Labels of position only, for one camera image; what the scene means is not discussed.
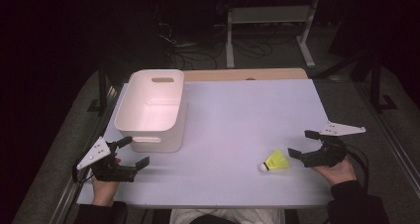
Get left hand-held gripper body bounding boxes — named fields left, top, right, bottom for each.
left=76, top=136, right=139, bottom=183

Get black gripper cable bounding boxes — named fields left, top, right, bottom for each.
left=71, top=164, right=95, bottom=185
left=346, top=144, right=370, bottom=193

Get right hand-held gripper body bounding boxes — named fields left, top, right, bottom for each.
left=301, top=121, right=367, bottom=168

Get white metal stand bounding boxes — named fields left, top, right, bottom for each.
left=225, top=0, right=322, bottom=69

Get person's left hand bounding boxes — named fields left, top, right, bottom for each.
left=90, top=154, right=122, bottom=207

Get person's right hand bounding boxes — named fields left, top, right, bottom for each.
left=311, top=156, right=358, bottom=186

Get white plastic storage bin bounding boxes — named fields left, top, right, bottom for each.
left=114, top=68, right=188, bottom=154

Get black floor cables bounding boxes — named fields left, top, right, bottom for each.
left=157, top=19, right=300, bottom=70

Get yellow shuttlecock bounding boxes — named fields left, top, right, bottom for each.
left=259, top=148, right=290, bottom=173

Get black metal stand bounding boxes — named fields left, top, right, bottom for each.
left=312, top=48, right=399, bottom=115
left=86, top=62, right=117, bottom=117

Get person's white shirt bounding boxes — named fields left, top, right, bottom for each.
left=169, top=207, right=287, bottom=224

